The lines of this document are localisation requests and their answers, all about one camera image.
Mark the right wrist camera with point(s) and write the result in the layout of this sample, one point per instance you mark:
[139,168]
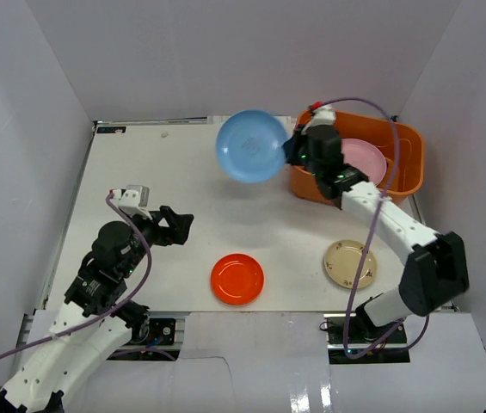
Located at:
[322,114]

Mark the papers at table back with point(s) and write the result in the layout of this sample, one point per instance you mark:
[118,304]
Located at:
[208,120]

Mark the beige floral small plate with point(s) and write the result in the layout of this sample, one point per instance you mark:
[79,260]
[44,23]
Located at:
[341,260]

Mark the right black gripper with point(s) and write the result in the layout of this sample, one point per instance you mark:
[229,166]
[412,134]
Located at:
[291,148]

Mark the blue round plate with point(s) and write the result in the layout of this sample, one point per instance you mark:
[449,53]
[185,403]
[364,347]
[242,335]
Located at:
[249,146]

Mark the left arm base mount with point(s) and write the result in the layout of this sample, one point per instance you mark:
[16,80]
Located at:
[159,339]

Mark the pink round plate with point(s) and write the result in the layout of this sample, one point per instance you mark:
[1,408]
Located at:
[365,157]

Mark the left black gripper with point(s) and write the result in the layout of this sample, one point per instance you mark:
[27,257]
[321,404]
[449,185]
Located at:
[162,228]

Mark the orange round plate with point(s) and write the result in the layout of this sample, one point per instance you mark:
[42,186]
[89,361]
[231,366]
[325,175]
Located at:
[237,279]

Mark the orange plastic bin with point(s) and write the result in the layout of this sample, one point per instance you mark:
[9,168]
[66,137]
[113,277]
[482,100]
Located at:
[410,166]

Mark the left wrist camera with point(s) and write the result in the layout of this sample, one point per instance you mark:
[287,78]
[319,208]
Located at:
[132,200]

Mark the black label sticker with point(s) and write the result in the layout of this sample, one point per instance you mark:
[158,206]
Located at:
[110,129]

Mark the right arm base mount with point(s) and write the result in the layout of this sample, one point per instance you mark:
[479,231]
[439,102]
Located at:
[389,351]

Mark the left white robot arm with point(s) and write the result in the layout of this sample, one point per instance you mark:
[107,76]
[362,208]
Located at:
[97,316]

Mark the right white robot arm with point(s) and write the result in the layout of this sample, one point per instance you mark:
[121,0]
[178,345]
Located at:
[434,264]

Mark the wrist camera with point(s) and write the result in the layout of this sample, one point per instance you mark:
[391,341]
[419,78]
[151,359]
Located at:
[322,114]
[132,200]

